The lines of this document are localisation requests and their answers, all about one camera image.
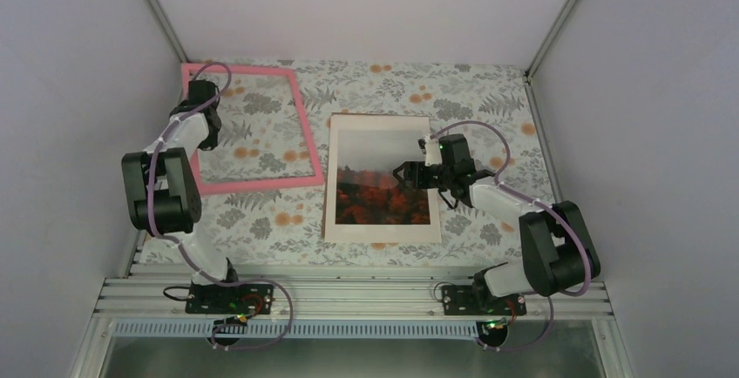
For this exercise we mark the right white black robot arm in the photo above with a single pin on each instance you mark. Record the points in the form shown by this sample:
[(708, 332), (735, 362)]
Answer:
[(557, 253)]

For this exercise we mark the floral patterned table mat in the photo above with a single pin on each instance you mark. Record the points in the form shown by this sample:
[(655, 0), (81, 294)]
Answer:
[(487, 103)]

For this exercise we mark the grey slotted cable duct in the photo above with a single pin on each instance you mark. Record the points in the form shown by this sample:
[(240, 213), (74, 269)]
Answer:
[(311, 329)]

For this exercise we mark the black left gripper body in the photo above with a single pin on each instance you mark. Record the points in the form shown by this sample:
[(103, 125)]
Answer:
[(211, 141)]

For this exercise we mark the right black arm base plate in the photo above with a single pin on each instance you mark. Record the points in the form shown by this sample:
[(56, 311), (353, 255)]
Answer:
[(465, 301)]

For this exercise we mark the aluminium mounting rail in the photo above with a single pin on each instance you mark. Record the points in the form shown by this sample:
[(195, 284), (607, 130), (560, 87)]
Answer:
[(342, 299)]

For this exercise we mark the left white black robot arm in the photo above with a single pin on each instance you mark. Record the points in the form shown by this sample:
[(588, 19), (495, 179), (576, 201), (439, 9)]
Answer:
[(163, 199)]

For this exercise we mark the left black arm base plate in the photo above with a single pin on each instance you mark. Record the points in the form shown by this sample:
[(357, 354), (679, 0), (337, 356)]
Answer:
[(246, 300)]

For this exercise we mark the pink wooden photo frame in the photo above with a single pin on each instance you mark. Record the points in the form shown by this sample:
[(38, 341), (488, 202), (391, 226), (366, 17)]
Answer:
[(260, 184)]

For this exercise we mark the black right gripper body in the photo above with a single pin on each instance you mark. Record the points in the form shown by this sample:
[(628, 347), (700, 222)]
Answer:
[(430, 182)]

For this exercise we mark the white passe-partout mat board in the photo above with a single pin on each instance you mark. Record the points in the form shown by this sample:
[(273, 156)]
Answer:
[(407, 234)]

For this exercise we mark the autumn forest photo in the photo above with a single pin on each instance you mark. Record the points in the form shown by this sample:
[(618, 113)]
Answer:
[(367, 193)]

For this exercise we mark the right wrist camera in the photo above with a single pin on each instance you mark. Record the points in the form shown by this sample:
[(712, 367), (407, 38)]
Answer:
[(431, 150)]

